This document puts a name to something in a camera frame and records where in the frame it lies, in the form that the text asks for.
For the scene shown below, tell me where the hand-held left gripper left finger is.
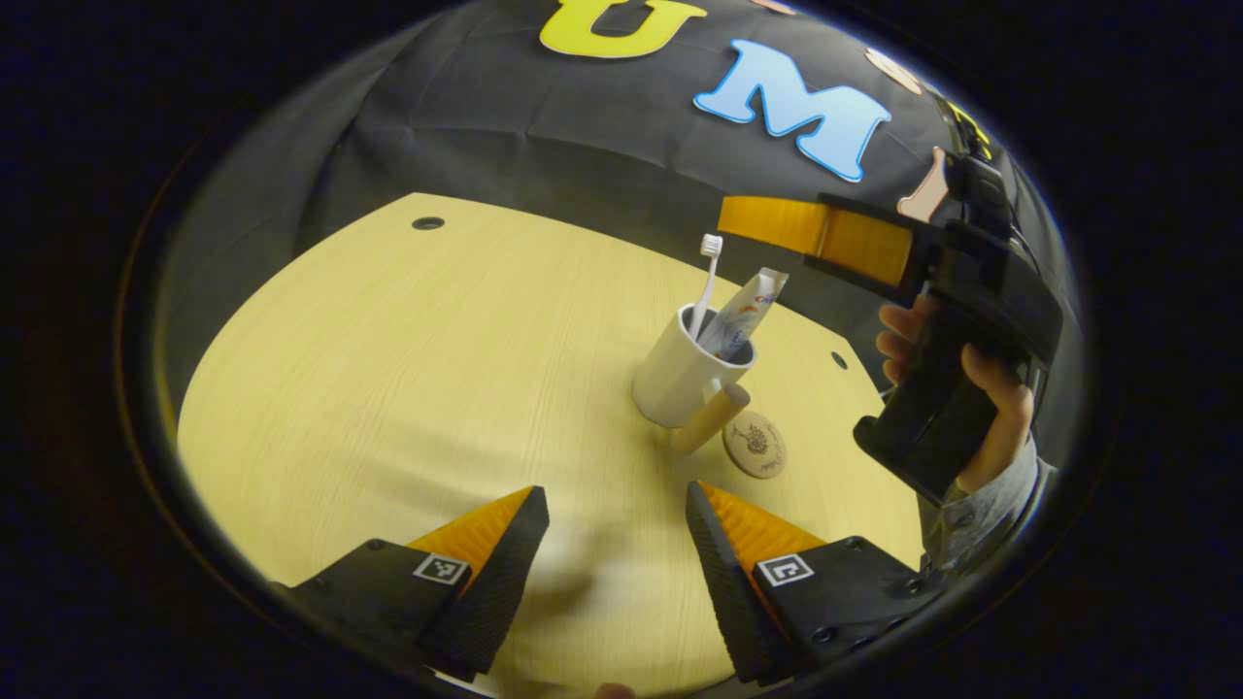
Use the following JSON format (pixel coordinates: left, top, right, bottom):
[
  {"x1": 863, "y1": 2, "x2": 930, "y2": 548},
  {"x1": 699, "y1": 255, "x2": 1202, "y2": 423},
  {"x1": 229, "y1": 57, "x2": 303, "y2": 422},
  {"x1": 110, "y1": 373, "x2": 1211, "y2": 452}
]
[{"x1": 272, "y1": 485, "x2": 551, "y2": 683}]

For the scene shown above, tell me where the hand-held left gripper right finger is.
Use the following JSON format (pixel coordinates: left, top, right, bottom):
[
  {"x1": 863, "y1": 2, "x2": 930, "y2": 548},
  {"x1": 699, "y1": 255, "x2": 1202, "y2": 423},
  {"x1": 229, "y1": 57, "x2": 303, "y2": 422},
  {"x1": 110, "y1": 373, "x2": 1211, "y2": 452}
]
[{"x1": 686, "y1": 481, "x2": 948, "y2": 686}]

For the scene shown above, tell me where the white toothpaste tube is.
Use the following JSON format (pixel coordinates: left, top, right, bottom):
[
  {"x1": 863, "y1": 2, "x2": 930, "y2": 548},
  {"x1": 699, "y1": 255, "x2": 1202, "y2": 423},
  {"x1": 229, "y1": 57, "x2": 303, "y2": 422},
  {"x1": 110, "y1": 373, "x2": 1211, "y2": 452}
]
[{"x1": 697, "y1": 268, "x2": 789, "y2": 362}]

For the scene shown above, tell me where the round wooden coaster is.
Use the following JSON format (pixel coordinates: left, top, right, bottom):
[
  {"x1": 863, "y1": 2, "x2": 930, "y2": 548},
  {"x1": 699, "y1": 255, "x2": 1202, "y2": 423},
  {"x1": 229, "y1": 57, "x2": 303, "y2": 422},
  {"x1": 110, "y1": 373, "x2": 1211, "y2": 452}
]
[{"x1": 722, "y1": 410, "x2": 789, "y2": 480}]

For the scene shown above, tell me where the pale pink toothbrush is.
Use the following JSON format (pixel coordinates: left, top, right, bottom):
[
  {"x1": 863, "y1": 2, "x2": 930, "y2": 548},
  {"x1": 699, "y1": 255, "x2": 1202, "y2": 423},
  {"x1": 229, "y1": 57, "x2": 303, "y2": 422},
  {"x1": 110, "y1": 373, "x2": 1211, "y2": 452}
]
[{"x1": 688, "y1": 233, "x2": 724, "y2": 341}]

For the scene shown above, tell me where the white cup with wooden handle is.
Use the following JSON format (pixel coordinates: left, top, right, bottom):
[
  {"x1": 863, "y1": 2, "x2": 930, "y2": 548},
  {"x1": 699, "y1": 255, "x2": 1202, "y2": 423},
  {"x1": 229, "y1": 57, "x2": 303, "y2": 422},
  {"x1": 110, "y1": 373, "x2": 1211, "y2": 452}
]
[{"x1": 632, "y1": 303, "x2": 758, "y2": 453}]

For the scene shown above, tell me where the black backdrop cloth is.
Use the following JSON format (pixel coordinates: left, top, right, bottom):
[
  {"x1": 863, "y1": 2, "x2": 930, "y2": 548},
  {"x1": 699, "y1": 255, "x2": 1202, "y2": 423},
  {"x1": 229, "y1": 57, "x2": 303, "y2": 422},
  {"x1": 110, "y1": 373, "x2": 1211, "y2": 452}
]
[{"x1": 155, "y1": 0, "x2": 1079, "y2": 409}]

